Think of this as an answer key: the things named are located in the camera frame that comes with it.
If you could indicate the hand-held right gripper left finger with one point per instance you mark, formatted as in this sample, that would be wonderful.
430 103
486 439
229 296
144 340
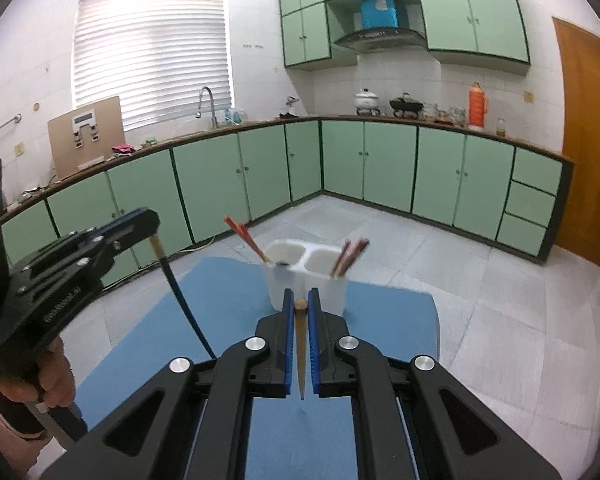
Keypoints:
290 340

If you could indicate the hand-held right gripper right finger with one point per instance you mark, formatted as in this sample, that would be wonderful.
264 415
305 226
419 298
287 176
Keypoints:
314 340

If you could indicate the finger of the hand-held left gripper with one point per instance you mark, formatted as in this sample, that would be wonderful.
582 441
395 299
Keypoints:
130 227

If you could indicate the plain wooden chopstick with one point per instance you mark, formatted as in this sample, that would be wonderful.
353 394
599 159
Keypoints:
301 350

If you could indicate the white plastic container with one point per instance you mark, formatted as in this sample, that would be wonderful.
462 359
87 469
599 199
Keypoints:
332 292
275 285

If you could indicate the black chopstick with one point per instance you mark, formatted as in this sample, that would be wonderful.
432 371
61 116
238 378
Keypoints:
180 290

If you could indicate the red floral chopstick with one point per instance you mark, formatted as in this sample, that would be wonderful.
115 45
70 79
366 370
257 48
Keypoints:
341 259
354 257
256 247
242 237

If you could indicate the person's left forearm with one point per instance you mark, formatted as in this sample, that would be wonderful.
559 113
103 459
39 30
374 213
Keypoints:
5 445

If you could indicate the person's left hand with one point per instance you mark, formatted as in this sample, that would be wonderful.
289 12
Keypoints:
57 375

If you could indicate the red cloth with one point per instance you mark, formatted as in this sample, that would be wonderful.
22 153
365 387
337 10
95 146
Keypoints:
123 149

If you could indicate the cardboard box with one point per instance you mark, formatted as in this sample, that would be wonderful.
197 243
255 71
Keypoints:
87 135

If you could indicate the blue tablecloth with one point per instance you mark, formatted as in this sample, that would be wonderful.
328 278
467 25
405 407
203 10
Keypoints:
145 340

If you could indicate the chrome kitchen faucet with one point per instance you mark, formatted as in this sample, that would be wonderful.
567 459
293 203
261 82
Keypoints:
205 102

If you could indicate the metal towel bar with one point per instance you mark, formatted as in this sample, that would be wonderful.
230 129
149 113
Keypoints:
2 126

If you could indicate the white window blinds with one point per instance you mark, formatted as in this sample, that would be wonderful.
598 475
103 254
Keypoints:
150 55

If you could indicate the green base kitchen cabinets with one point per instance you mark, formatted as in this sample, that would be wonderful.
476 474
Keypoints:
380 165

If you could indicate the silver pot with lid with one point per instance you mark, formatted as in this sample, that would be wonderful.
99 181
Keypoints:
367 101

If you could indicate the black wok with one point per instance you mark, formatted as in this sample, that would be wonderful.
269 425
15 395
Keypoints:
406 105

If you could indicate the small glass bottle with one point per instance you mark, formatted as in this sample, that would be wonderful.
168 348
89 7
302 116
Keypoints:
501 129

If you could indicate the orange thermos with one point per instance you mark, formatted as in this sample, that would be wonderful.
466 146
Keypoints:
478 107

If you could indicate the metal range hood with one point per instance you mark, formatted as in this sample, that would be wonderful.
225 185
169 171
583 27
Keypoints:
380 40

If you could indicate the blue box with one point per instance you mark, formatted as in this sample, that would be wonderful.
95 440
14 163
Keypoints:
379 12

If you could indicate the wooden door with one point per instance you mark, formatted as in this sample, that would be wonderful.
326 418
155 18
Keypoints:
587 145

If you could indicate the green wall cabinets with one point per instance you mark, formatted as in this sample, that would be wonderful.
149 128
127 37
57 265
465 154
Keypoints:
470 15

